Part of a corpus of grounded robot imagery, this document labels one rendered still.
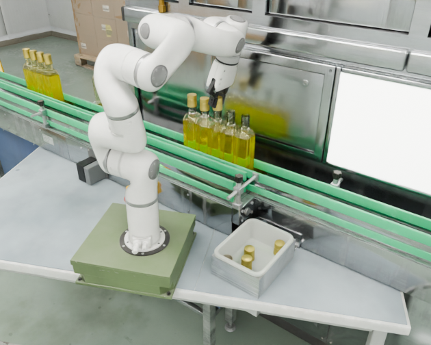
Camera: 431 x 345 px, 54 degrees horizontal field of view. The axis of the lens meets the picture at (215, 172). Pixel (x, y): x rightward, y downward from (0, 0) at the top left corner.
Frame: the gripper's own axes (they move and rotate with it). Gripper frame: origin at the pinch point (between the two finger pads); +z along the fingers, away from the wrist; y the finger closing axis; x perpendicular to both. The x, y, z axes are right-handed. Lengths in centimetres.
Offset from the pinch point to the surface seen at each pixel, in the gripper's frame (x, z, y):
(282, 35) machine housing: 9.9, -25.1, -12.9
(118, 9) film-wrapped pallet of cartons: -298, 121, -233
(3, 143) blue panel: -117, 88, 15
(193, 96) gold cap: -9.2, 3.6, 0.9
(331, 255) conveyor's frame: 59, 24, 6
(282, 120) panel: 20.5, 1.8, -12.8
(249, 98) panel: 5.6, 0.9, -12.7
